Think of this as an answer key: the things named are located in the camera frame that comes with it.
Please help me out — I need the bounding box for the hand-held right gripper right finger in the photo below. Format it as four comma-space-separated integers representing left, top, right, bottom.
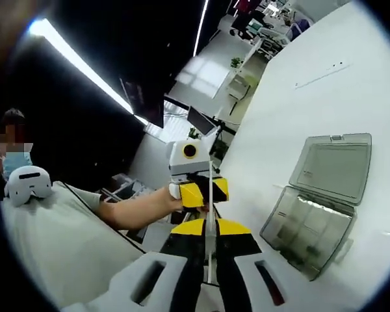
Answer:
214, 218, 313, 312

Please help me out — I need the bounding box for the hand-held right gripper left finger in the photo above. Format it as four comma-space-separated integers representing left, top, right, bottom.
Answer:
60, 218, 206, 312

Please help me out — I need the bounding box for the clear plastic divider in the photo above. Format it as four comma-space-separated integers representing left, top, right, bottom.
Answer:
205, 161, 215, 285

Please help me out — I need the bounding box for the grey transparent guide fixture box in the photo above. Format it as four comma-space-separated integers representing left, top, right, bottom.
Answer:
259, 132, 373, 282

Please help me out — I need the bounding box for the person's left hand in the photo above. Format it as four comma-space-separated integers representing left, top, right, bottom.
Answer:
155, 187, 212, 217

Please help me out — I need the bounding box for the black computer monitor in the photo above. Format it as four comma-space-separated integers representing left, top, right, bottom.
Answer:
187, 105, 215, 136

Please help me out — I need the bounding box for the hanging black screen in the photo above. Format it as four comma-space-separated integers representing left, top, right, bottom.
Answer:
118, 76, 165, 129

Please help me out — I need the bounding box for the white cabinet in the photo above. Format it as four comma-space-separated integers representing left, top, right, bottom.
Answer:
227, 76, 251, 101

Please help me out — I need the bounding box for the ceiling light strip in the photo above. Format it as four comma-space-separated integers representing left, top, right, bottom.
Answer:
27, 18, 149, 126
192, 0, 211, 57

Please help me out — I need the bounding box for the person's blue face mask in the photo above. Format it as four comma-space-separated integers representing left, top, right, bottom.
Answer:
2, 151, 33, 181

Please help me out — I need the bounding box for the black cable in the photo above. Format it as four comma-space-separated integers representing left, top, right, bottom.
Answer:
62, 182, 148, 254

